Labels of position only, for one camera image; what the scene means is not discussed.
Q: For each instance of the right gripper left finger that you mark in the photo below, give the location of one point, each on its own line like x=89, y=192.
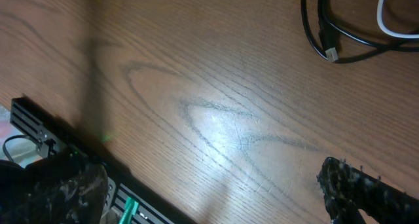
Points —
x=27, y=196

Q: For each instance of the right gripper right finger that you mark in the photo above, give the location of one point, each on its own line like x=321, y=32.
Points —
x=347, y=191

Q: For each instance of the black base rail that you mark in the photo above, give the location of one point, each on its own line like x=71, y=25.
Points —
x=46, y=143

